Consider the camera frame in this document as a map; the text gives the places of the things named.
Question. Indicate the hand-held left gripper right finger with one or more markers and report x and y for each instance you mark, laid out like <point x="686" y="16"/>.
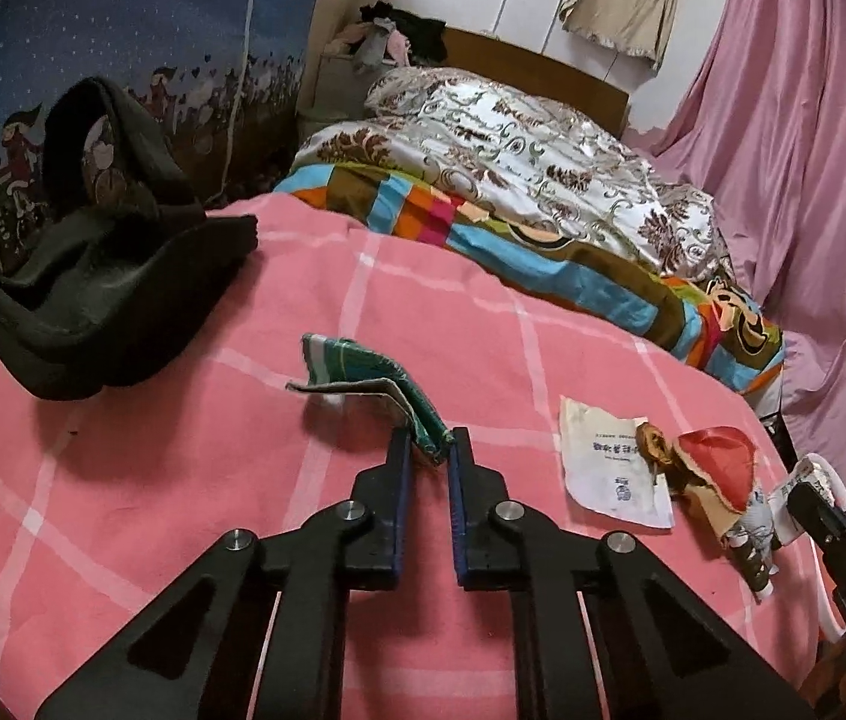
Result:
<point x="457" y="517"/>

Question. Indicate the green snack packet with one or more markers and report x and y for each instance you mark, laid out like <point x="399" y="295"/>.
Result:
<point x="363" y="375"/>

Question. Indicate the blue printed cloth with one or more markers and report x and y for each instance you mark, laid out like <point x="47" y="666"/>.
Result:
<point x="168" y="30"/>

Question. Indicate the beige hanging towel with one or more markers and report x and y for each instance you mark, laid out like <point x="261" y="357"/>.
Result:
<point x="618" y="0"/>

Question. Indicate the white toothpaste tube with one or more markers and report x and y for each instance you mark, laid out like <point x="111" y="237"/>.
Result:
<point x="757" y="532"/>

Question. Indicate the pile of clothes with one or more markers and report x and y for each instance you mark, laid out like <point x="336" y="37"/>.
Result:
<point x="393" y="34"/>

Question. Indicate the red and tan pouch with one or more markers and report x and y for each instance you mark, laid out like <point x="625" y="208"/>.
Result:
<point x="715" y="457"/>

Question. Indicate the floral satin quilt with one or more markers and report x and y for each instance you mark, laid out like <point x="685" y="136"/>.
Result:
<point x="528" y="150"/>

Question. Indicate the pink curtain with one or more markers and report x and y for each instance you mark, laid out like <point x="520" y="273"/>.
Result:
<point x="805" y="165"/>

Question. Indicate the white bedside cabinet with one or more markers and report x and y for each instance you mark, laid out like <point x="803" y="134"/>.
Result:
<point x="333" y="90"/>

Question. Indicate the wooden headboard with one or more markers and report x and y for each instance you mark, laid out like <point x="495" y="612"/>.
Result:
<point x="543" y="67"/>

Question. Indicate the black clothing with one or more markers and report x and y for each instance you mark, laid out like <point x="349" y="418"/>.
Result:
<point x="108" y="300"/>

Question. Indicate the colourful striped quilt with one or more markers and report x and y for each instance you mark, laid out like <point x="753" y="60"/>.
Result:
<point x="580" y="277"/>

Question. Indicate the pink checked blanket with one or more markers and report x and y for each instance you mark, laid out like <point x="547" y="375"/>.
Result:
<point x="168" y="480"/>

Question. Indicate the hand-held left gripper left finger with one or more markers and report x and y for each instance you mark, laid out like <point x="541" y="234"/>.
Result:
<point x="404" y="510"/>

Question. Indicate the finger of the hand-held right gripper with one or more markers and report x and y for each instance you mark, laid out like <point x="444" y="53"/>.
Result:
<point x="820" y="514"/>

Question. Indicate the white paper packet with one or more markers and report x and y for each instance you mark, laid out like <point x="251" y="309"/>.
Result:
<point x="603" y="465"/>

